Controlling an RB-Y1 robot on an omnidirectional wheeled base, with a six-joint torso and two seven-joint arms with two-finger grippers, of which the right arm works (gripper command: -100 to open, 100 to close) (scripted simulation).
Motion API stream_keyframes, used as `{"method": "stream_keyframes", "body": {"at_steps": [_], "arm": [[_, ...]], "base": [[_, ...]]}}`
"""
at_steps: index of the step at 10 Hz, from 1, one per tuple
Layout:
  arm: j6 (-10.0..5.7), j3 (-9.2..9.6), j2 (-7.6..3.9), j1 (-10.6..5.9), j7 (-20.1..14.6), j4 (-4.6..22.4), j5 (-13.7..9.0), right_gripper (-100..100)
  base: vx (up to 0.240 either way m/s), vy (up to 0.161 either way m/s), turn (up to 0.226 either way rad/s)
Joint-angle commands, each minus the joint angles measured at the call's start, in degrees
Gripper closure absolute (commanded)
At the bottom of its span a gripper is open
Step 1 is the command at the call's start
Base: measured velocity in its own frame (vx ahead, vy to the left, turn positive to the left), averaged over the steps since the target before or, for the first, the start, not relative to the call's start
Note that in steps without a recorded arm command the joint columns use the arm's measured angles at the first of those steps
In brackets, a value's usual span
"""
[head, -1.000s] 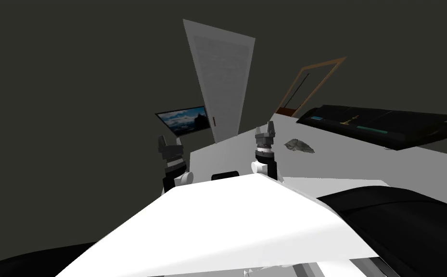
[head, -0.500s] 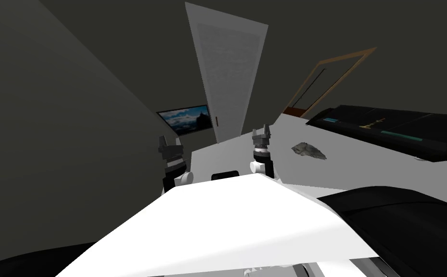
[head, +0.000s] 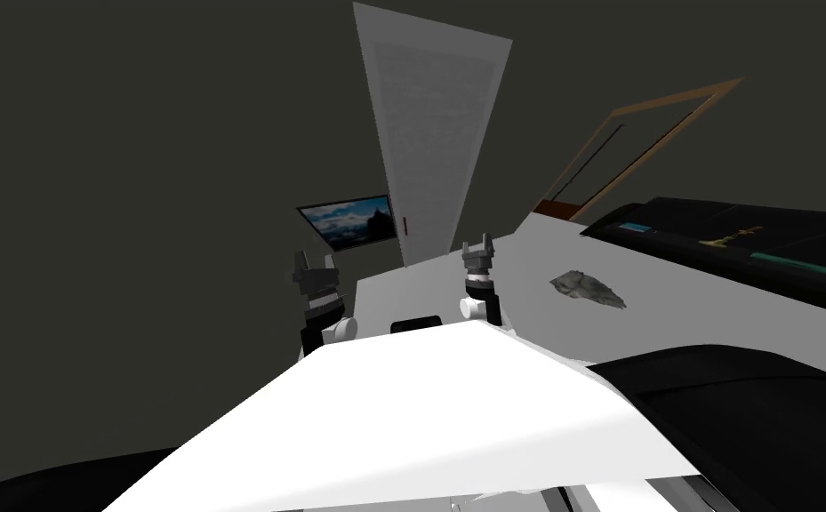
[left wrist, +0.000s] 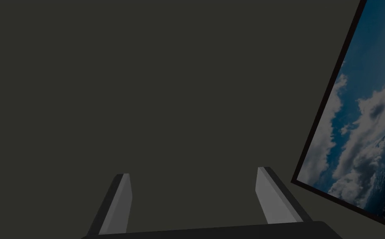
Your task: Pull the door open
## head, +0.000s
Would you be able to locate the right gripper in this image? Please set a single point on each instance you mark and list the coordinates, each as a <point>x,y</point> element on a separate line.
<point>478,262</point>

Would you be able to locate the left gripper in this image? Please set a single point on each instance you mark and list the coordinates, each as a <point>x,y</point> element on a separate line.
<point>317,281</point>

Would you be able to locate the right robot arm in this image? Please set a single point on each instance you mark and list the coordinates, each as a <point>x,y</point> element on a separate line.
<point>740,427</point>

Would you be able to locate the framed sky landscape picture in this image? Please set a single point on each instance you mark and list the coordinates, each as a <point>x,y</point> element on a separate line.
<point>352,222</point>

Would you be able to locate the grey crumpled cloth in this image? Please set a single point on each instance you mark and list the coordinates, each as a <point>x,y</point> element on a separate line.
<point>587,288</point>

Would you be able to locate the white door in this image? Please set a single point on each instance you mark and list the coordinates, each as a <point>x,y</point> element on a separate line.
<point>430,135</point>

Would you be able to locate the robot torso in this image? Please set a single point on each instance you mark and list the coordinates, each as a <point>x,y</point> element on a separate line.
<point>412,405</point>

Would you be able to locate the white table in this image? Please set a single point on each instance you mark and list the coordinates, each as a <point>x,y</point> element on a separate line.
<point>668,334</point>

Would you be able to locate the wooden framed window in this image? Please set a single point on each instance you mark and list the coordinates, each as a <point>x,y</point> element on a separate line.
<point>658,99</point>

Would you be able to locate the black cabinet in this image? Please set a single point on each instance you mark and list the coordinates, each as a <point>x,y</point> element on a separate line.
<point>725,235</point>

